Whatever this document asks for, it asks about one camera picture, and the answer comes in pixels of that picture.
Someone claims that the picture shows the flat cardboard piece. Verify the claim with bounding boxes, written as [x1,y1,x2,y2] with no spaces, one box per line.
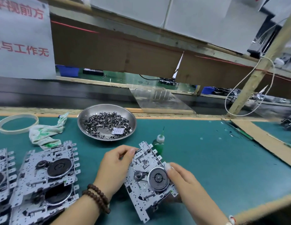
[232,119,291,170]

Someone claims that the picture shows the person's left hand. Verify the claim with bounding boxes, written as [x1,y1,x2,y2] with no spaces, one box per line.
[92,144,138,201]

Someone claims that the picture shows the green glue squeeze bottle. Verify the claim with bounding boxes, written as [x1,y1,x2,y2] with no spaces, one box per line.
[151,127,166,156]

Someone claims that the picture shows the wooden post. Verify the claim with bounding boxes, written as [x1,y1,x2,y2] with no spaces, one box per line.
[227,11,291,116]

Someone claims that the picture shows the white tape ring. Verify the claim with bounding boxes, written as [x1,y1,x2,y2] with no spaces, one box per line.
[0,113,40,135]

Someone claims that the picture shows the wooden shelf beam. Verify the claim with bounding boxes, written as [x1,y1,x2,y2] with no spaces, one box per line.
[47,0,291,79]

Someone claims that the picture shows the black flat box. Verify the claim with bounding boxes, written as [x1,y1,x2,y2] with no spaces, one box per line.
[82,68,105,76]

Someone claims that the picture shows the round metal bowl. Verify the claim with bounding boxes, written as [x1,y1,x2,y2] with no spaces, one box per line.
[76,103,138,142]

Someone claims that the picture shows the white green-stained cloth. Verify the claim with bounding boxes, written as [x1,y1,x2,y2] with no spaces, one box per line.
[29,112,70,149]

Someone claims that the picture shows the finished mechanisms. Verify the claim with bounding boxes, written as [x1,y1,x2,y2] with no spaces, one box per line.
[158,77,179,87]

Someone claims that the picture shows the white paper sign red text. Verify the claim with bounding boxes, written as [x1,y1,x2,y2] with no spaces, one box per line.
[0,0,57,81]

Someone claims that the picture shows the clear plastic sheet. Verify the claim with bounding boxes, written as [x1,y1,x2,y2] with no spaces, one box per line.
[129,86,197,115]

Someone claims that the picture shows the brown cardboard panel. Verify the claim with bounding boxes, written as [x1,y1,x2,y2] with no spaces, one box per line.
[50,16,291,99]

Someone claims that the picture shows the pile of small metal parts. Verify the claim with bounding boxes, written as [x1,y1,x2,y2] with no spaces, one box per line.
[83,111,133,140]

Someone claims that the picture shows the white cable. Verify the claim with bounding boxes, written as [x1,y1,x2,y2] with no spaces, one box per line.
[224,18,276,118]

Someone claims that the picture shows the black conveyor belt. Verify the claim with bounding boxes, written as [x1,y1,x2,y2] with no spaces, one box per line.
[0,76,291,118]

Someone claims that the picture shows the brown bead bracelet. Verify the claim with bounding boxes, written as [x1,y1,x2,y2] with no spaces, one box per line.
[81,182,112,215]

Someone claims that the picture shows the blue plastic bin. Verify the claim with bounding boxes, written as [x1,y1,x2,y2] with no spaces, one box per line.
[201,86,216,96]
[57,65,81,78]

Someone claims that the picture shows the red cord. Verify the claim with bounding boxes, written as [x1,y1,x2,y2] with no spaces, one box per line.
[51,20,291,84]

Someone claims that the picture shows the person's right hand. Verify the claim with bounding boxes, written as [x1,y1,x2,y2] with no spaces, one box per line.
[163,162,229,225]

